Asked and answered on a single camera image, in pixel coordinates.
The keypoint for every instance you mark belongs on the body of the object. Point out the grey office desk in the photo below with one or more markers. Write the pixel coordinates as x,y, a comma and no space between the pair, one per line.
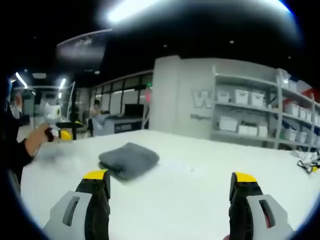
127,123

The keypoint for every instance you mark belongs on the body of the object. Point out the ceiling strip light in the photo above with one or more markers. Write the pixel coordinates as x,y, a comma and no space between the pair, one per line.
62,83
21,79

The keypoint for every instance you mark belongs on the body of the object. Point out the pink blurred object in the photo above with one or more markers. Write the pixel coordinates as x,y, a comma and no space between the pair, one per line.
148,96

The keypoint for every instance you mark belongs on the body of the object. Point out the grey towel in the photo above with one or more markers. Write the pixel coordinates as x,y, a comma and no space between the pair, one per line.
128,160

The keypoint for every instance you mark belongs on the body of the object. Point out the person's dark clothed torso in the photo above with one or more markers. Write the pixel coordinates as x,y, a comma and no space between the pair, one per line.
12,130

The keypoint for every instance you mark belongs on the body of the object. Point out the black monitor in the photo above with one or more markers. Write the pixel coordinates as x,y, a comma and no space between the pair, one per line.
133,110

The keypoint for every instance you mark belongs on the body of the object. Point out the rows of white storage bins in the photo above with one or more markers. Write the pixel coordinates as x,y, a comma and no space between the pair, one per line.
252,98

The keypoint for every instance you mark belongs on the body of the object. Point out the person's head with mask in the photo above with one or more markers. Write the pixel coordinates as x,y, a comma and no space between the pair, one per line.
17,103

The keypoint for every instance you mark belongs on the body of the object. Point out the large bright ceiling light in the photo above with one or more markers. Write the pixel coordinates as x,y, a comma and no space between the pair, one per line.
140,8

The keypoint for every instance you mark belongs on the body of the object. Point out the black tripod stand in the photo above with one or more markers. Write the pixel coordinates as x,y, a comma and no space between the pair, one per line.
73,112

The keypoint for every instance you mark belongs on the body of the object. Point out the spare hand-held gripper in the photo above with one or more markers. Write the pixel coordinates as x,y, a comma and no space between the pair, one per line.
310,163

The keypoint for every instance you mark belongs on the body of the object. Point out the grey metal shelving unit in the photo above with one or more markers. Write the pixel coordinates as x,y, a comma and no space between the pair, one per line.
275,117

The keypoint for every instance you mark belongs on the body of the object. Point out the person's left hand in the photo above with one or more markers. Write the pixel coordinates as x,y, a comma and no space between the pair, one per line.
37,137

